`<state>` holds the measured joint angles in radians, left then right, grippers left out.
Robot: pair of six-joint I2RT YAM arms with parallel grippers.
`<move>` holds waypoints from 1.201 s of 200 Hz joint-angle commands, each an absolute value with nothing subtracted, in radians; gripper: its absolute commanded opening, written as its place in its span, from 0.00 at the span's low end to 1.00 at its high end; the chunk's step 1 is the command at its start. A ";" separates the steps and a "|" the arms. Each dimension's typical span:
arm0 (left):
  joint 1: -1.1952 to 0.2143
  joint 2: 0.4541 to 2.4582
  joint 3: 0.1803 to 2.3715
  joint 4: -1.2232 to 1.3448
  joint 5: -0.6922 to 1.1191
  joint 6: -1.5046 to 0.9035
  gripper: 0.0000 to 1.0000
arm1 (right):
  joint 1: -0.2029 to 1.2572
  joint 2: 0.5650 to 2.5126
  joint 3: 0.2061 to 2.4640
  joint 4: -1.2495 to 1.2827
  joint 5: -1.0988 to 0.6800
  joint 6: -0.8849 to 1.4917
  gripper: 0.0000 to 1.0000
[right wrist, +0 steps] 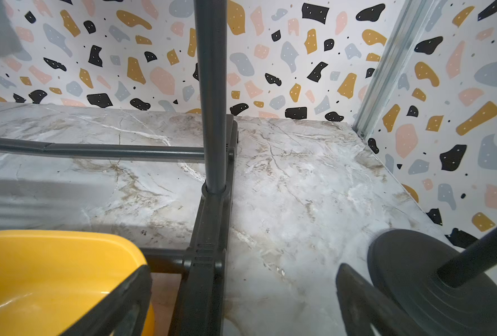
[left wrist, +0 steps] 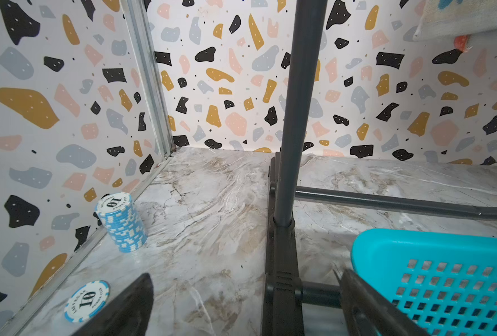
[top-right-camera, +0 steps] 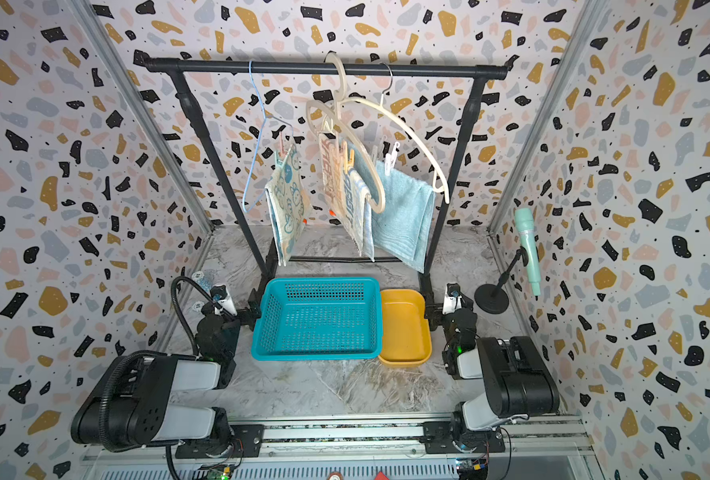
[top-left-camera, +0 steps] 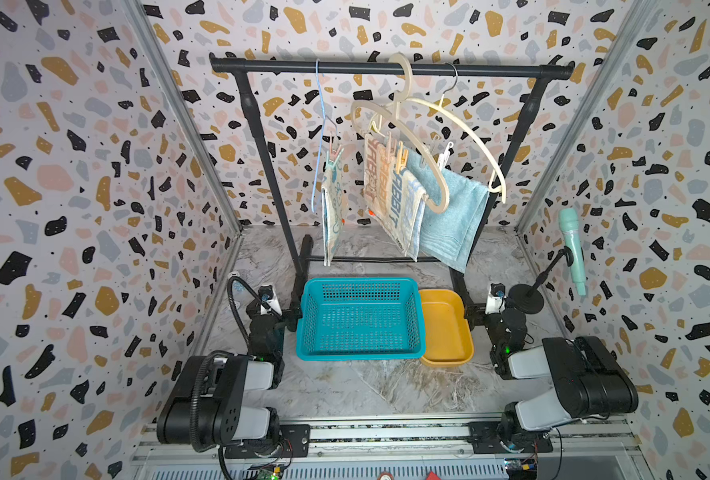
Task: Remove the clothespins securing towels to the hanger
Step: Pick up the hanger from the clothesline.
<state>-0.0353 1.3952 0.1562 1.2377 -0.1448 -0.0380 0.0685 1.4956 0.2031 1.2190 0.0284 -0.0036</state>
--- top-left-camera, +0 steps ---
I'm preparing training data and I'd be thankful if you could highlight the green clothespin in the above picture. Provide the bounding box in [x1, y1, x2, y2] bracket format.
[324, 151, 337, 175]

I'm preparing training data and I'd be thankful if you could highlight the white clothespin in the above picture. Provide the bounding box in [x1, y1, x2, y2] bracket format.
[436, 142, 454, 169]

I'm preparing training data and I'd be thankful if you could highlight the yellow plastic tray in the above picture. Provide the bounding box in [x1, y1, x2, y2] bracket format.
[419, 289, 474, 368]

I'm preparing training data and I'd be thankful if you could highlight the teal plastic basket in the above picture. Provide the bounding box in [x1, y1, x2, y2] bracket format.
[296, 277, 426, 361]

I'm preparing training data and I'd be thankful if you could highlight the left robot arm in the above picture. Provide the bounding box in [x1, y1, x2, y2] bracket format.
[156, 275, 286, 456]

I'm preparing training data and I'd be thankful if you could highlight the cream RABBIT lettered towel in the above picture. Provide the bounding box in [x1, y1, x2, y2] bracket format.
[363, 133, 427, 261]

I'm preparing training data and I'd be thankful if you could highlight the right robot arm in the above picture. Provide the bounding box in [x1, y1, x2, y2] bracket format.
[483, 308, 639, 443]

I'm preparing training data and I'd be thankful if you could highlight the yellow clothespin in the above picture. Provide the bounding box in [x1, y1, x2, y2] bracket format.
[394, 141, 409, 175]

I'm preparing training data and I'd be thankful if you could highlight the light teal towel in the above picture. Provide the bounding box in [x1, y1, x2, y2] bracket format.
[396, 152, 489, 273]

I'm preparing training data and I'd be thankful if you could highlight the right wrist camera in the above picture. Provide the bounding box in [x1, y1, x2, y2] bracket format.
[485, 283, 506, 315]

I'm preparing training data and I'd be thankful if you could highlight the blue wire hanger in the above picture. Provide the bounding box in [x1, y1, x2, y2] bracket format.
[310, 58, 338, 214]

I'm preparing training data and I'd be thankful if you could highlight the cream towel blue cartoon print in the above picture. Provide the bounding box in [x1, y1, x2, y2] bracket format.
[321, 162, 346, 267]

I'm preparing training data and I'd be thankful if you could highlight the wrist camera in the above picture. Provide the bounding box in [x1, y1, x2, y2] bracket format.
[258, 284, 282, 316]
[485, 283, 506, 315]

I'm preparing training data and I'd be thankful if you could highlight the black clothes rack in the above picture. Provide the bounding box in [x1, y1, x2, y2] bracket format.
[210, 55, 574, 332]

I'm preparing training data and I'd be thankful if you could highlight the aluminium rail base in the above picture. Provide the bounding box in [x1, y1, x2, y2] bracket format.
[131, 413, 653, 479]

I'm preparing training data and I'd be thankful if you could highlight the pink clothespin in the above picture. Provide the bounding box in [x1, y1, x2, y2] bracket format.
[329, 147, 344, 169]

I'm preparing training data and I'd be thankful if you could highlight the beige plastic hanger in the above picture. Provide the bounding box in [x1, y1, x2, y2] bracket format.
[350, 53, 450, 214]

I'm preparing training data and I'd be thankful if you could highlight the mint green microphone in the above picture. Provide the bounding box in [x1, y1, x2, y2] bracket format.
[559, 208, 587, 297]

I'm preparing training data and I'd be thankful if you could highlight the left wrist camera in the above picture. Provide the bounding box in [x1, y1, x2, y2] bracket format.
[258, 284, 282, 316]

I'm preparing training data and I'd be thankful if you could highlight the cream plastic hanger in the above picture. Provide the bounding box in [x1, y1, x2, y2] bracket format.
[405, 86, 507, 203]

